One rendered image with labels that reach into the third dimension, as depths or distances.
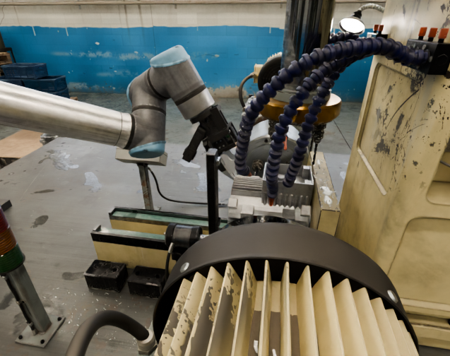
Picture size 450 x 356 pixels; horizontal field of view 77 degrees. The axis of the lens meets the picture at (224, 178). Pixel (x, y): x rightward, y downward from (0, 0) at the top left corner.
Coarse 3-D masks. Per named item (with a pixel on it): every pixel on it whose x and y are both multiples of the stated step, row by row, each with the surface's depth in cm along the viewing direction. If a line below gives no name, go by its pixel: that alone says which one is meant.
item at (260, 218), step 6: (252, 216) 53; (258, 216) 53; (264, 216) 53; (270, 216) 53; (234, 222) 54; (240, 222) 53; (246, 222) 52; (252, 222) 52; (282, 222) 51; (288, 222) 52; (294, 222) 52; (222, 228) 56
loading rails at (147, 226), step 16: (112, 208) 95; (128, 208) 96; (112, 224) 96; (128, 224) 95; (144, 224) 93; (160, 224) 92; (192, 224) 90; (224, 224) 90; (96, 240) 86; (112, 240) 85; (128, 240) 84; (144, 240) 82; (160, 240) 82; (112, 256) 88; (128, 256) 87; (144, 256) 86; (160, 256) 85
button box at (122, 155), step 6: (120, 150) 102; (126, 150) 102; (120, 156) 102; (126, 156) 102; (162, 156) 102; (126, 162) 108; (132, 162) 106; (144, 162) 104; (150, 162) 102; (156, 162) 101; (162, 162) 102
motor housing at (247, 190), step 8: (240, 176) 79; (232, 184) 75; (240, 184) 74; (248, 184) 75; (256, 184) 74; (232, 192) 74; (240, 192) 73; (248, 192) 73; (256, 192) 72; (240, 200) 73; (248, 200) 73; (256, 200) 72; (232, 208) 73; (240, 208) 72; (256, 208) 72; (264, 208) 71; (272, 208) 71; (280, 208) 71; (288, 208) 71; (296, 208) 70; (232, 216) 71; (280, 216) 69; (296, 216) 70; (304, 224) 69
